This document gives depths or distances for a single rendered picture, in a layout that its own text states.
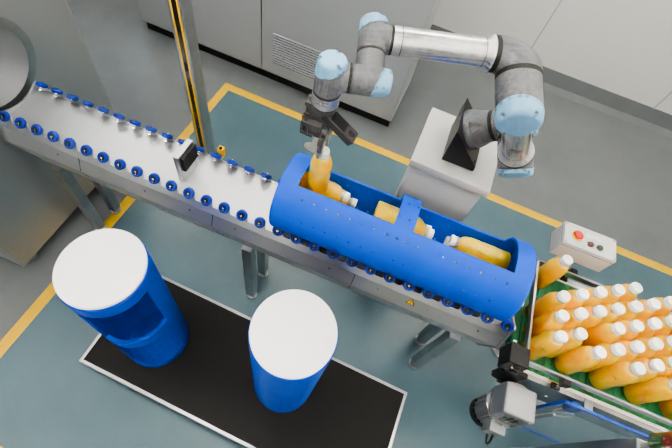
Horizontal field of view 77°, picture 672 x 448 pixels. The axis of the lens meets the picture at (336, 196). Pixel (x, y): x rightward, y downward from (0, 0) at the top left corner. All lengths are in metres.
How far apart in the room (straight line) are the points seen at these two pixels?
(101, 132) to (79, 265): 0.66
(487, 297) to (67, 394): 2.00
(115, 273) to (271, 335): 0.54
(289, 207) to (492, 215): 1.99
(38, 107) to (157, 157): 0.57
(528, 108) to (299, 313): 0.90
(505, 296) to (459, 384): 1.22
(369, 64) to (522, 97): 0.38
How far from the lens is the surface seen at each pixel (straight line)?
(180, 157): 1.69
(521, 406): 1.77
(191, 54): 1.81
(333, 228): 1.41
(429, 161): 1.68
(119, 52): 3.87
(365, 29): 1.16
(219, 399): 2.28
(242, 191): 1.75
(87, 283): 1.56
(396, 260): 1.42
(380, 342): 2.54
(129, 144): 1.96
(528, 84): 1.18
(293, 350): 1.40
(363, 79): 1.08
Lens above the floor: 2.40
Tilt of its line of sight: 57 degrees down
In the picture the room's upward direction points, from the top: 15 degrees clockwise
